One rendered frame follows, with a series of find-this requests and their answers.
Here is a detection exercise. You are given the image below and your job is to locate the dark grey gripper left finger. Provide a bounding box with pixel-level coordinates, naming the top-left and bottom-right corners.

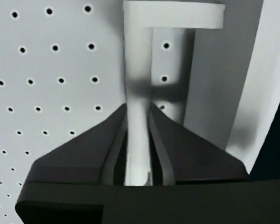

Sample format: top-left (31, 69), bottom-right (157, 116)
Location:
top-left (24, 103), bottom-right (129, 185)

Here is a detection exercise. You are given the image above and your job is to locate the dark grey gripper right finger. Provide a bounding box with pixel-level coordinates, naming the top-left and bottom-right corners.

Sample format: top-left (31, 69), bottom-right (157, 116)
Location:
top-left (148, 103), bottom-right (251, 185)

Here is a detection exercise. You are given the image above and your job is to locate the grey boxy benchtop instrument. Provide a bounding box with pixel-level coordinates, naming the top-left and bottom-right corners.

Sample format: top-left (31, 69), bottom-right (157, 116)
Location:
top-left (124, 0), bottom-right (280, 185)

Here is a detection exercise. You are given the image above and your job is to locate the grey perforated metal plate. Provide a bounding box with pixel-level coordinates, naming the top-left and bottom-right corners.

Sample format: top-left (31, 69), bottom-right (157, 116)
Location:
top-left (0, 0), bottom-right (196, 224)

